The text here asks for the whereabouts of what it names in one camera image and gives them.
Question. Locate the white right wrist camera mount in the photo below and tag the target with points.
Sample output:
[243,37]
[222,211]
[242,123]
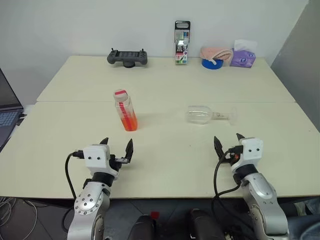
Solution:
[251,150]

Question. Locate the blue denim fabric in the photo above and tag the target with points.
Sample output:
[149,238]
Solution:
[308,220]

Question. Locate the dark rounded shape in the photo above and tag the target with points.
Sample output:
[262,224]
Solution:
[205,225]
[142,228]

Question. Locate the small red block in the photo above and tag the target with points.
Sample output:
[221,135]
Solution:
[155,215]

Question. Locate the clear wine glass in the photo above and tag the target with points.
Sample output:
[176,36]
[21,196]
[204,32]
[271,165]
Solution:
[198,115]

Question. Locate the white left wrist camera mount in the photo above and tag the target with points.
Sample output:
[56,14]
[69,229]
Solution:
[96,156]

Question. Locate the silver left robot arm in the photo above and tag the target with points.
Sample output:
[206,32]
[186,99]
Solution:
[87,202]

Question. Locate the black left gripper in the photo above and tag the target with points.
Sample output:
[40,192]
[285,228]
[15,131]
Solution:
[113,162]

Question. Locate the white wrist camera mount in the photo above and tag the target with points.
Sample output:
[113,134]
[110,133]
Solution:
[96,156]
[251,150]

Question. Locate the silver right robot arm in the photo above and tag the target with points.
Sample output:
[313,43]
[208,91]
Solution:
[265,200]

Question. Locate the marker pen pack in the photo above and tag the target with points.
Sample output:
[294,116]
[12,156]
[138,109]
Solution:
[182,47]

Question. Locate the pink folded towel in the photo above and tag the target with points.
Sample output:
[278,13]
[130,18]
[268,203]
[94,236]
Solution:
[215,53]

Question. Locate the grey handheld remote controller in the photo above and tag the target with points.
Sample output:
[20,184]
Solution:
[127,57]

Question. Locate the bottle with orange liquid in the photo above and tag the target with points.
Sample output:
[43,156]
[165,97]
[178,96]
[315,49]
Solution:
[127,117]

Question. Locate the dark laptop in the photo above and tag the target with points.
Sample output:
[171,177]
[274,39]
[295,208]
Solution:
[7,110]

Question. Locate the clear cap with red tape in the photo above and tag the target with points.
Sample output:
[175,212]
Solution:
[121,95]

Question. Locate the blue tape roll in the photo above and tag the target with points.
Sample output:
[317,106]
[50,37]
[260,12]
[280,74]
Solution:
[210,65]

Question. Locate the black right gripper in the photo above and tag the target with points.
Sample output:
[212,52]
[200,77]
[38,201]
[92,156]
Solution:
[233,152]

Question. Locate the purple tissue pack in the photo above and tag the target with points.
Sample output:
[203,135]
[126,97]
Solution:
[243,58]

